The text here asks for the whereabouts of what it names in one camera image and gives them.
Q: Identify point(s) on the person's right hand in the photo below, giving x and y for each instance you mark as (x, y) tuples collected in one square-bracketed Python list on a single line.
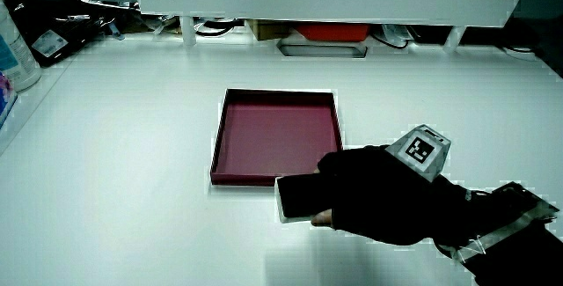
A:
[(378, 193)]

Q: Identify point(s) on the black and white eraser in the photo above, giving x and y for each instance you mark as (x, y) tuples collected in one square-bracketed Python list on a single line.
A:
[(303, 195)]

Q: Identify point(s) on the maroon shallow tray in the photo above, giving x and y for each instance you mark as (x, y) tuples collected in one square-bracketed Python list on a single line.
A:
[(275, 138)]

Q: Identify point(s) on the red box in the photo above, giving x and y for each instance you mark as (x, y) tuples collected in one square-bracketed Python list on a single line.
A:
[(333, 32)]

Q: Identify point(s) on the white desk shelf riser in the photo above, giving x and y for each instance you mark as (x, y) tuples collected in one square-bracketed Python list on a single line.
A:
[(325, 4)]

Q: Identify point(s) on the brown cardboard box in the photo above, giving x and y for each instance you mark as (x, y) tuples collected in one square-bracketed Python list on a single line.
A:
[(266, 29)]

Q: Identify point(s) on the black bag with white label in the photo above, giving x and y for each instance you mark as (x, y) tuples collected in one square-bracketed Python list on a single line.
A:
[(53, 26)]

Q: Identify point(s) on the colourful printed packet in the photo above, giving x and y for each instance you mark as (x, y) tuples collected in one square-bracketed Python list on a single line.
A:
[(5, 99)]

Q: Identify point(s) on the white plastic bottle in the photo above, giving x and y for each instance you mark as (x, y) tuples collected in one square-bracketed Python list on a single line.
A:
[(15, 55)]

